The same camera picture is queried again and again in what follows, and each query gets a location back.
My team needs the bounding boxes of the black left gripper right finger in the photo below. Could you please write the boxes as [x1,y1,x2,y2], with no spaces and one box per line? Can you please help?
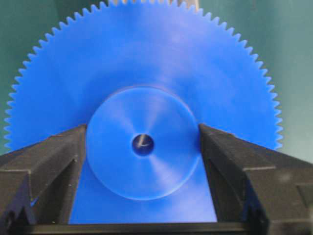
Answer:
[199,124,313,228]

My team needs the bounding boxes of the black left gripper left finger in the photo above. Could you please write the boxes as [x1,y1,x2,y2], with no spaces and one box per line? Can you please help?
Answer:
[0,125,87,228]

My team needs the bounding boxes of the aluminium extrusion rail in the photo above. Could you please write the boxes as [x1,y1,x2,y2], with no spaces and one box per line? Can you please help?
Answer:
[113,0,200,10]

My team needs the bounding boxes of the large blue gear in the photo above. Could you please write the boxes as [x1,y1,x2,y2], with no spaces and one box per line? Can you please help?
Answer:
[6,2,280,224]

